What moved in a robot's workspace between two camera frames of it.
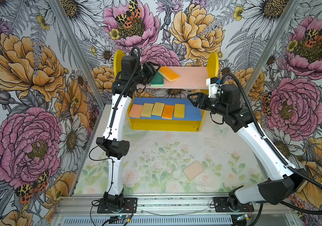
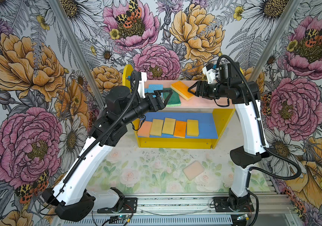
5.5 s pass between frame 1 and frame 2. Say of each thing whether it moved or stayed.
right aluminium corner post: stayed
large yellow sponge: moved
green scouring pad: moved
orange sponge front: moved
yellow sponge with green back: moved
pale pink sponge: stayed
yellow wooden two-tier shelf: moved
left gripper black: moved
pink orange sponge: moved
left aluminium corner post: stayed
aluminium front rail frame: stayed
